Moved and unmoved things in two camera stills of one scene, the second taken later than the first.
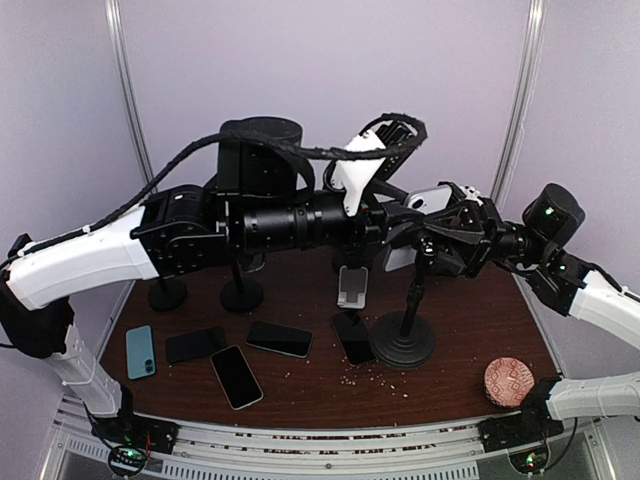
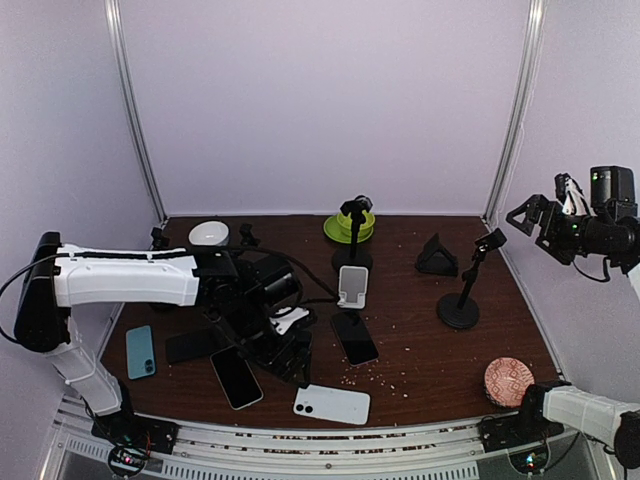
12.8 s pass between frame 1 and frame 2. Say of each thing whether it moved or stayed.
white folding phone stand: stayed
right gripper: moved
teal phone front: stayed
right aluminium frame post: stayed
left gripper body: moved
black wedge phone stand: stayed
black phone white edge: stayed
